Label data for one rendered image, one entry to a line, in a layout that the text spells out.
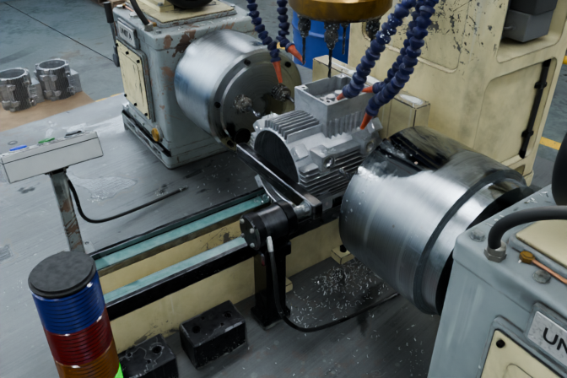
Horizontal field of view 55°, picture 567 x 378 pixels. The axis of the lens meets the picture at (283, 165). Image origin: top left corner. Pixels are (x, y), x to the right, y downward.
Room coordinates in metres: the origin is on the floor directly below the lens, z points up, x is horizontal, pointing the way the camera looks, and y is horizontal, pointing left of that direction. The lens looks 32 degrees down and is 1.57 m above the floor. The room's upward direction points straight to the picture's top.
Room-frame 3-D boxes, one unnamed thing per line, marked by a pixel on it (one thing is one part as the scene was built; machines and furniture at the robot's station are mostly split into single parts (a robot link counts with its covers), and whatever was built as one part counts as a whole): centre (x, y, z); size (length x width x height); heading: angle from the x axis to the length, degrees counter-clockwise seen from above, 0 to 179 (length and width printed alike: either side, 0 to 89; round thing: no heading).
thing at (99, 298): (0.38, 0.21, 1.19); 0.06 x 0.06 x 0.04
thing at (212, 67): (1.22, 0.14, 1.04); 0.37 x 0.25 x 0.25; 35
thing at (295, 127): (0.93, -0.07, 1.01); 0.20 x 0.19 x 0.19; 125
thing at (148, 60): (1.42, 0.27, 0.99); 0.35 x 0.31 x 0.37; 35
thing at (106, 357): (0.38, 0.21, 1.10); 0.06 x 0.06 x 0.04
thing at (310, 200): (0.84, 0.02, 1.01); 0.26 x 0.04 x 0.03; 35
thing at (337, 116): (0.95, -0.10, 1.11); 0.12 x 0.11 x 0.07; 125
